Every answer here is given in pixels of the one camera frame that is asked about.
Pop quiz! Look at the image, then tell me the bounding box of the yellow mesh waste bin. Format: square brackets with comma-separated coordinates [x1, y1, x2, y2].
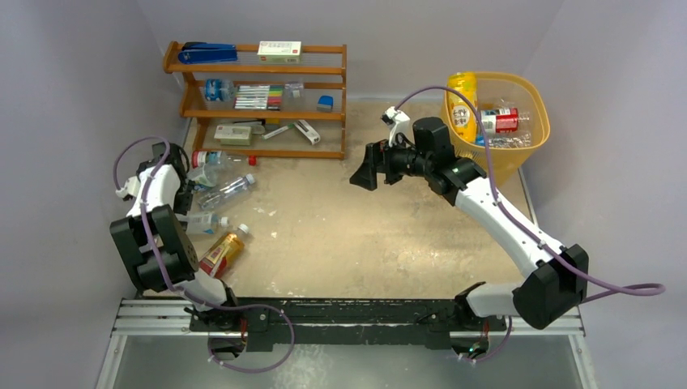
[442, 71, 550, 184]

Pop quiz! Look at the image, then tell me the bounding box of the amber bottle red gold label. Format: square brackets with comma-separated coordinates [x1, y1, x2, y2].
[199, 224, 250, 279]

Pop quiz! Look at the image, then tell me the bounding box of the aluminium table frame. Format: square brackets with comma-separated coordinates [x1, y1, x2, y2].
[95, 297, 600, 389]

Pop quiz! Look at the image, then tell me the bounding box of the white marker pen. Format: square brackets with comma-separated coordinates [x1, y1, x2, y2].
[262, 123, 294, 140]

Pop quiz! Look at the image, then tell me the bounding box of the clear bottle red label red cap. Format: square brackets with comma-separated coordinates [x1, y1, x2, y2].
[480, 107, 531, 135]

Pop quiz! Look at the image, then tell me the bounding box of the clear bottle red label by shelf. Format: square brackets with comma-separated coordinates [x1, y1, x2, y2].
[190, 151, 256, 169]

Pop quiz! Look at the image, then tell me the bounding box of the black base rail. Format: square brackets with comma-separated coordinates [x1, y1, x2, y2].
[186, 297, 507, 353]

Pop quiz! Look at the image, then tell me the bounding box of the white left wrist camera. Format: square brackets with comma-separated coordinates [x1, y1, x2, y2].
[115, 176, 141, 201]

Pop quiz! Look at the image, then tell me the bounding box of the blue stapler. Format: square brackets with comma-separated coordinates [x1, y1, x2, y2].
[177, 41, 238, 65]

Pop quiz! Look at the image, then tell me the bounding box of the yellow plastic bottle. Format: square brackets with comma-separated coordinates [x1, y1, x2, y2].
[447, 71, 477, 143]

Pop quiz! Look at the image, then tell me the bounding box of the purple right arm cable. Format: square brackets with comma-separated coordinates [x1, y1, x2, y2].
[395, 85, 667, 305]

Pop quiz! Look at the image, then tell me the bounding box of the clear bottle white cap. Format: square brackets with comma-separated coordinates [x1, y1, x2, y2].
[198, 173, 256, 211]

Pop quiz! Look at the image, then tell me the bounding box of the wooden shelf rack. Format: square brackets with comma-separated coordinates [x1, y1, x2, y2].
[163, 41, 348, 160]

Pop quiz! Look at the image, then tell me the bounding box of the blue white eraser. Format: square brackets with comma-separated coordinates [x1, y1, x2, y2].
[316, 95, 334, 113]

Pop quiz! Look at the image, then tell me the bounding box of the set of colored markers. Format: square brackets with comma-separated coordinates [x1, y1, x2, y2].
[234, 84, 284, 111]

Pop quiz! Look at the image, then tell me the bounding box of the small clear container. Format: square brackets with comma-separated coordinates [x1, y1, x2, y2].
[284, 82, 305, 100]

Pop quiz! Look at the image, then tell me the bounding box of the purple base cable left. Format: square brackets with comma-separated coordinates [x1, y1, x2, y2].
[207, 306, 297, 375]

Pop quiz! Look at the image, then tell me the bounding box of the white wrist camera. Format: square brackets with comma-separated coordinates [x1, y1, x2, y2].
[381, 106, 411, 146]
[115, 176, 141, 201]

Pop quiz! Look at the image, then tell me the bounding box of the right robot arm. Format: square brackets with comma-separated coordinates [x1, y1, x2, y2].
[349, 111, 589, 330]

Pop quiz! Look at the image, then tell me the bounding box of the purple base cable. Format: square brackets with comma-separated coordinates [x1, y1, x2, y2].
[207, 306, 297, 375]
[457, 316, 514, 366]

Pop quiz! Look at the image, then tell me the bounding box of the white stapler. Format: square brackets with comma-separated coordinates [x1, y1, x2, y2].
[294, 119, 321, 145]

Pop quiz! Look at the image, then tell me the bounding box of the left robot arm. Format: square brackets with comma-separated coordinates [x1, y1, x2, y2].
[109, 136, 241, 331]

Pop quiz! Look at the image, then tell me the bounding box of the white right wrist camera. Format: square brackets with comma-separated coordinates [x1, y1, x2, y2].
[381, 106, 411, 146]

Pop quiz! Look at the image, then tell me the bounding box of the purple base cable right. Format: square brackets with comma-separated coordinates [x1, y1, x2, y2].
[457, 316, 514, 366]

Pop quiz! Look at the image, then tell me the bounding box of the clear bottle blue white label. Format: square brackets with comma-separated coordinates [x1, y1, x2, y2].
[187, 164, 220, 190]

